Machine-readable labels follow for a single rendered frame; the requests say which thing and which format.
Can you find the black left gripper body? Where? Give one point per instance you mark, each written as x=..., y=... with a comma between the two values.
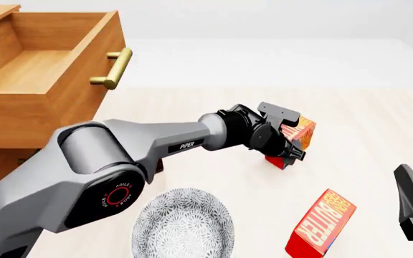
x=292, y=153

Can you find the red and orange butter box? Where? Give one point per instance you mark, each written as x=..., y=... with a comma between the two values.
x=305, y=131
x=321, y=223

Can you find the silver-grey left robot arm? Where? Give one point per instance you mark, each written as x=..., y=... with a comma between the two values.
x=127, y=139

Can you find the open wooden drawer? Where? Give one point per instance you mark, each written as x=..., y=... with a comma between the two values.
x=31, y=118

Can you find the grey patterned bowl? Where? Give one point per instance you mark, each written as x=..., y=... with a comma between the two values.
x=183, y=225

